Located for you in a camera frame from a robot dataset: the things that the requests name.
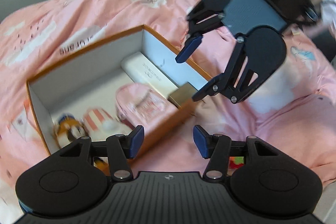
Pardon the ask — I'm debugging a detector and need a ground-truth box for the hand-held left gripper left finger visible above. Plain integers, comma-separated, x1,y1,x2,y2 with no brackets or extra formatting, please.
52,126,145,181

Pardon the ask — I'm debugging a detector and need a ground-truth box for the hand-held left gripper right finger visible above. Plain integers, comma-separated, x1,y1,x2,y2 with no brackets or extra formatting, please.
193,125,284,180

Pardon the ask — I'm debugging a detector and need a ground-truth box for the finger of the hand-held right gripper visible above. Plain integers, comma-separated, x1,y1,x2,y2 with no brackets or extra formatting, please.
175,2,226,63
192,33,251,104

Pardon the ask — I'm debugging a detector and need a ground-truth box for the gold cardboard box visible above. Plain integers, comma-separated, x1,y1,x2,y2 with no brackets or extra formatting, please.
168,83,197,109

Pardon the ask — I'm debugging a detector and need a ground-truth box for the orange cardboard box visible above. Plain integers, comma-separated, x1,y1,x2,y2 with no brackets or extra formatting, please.
26,25,213,157

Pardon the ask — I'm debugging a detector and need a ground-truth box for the pink printed pouch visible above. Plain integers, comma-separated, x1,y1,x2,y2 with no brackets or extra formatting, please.
115,82,179,126

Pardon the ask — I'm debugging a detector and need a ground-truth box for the white bunny plush toy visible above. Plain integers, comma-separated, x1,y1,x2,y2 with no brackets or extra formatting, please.
83,107,124,139

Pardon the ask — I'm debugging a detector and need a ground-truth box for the white glasses case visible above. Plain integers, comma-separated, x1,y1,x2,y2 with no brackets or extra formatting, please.
121,53,181,98

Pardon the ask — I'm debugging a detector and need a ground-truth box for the blue and orange plush keychain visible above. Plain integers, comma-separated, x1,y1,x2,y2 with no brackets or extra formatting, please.
52,114,88,148

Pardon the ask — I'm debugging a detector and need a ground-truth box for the small colourful toy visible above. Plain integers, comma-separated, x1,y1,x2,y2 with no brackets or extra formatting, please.
230,156,246,169

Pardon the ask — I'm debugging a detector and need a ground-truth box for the pink printed blanket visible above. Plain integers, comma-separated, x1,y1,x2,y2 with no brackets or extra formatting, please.
0,0,336,224

